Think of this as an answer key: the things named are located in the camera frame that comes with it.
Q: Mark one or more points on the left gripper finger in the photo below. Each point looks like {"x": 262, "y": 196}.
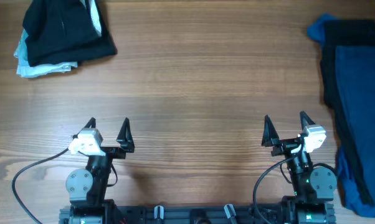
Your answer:
{"x": 124, "y": 137}
{"x": 91, "y": 123}

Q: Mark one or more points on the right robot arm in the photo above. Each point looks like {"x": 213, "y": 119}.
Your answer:
{"x": 313, "y": 184}

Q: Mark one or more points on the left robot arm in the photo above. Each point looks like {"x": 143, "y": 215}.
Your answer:
{"x": 87, "y": 187}

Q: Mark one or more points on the white rail clip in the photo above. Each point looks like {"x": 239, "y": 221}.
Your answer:
{"x": 158, "y": 212}
{"x": 229, "y": 211}

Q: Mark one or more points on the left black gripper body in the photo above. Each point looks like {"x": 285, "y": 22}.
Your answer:
{"x": 109, "y": 150}

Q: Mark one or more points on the white folded garment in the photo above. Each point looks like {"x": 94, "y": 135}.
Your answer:
{"x": 26, "y": 71}

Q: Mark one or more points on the navy blue shorts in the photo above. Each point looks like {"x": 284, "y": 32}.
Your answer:
{"x": 356, "y": 82}

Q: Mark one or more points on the right white rail clip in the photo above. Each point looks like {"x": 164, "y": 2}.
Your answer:
{"x": 229, "y": 211}

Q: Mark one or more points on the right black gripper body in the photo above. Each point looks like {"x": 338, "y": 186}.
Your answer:
{"x": 288, "y": 146}

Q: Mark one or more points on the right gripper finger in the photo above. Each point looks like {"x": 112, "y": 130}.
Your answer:
{"x": 270, "y": 137}
{"x": 305, "y": 120}

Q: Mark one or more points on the black folded garment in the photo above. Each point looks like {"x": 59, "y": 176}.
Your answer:
{"x": 66, "y": 31}

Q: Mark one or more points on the left white rail clip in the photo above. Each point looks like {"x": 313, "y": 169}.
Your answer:
{"x": 158, "y": 212}

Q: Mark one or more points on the bright blue garment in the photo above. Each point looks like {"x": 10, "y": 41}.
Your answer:
{"x": 345, "y": 174}

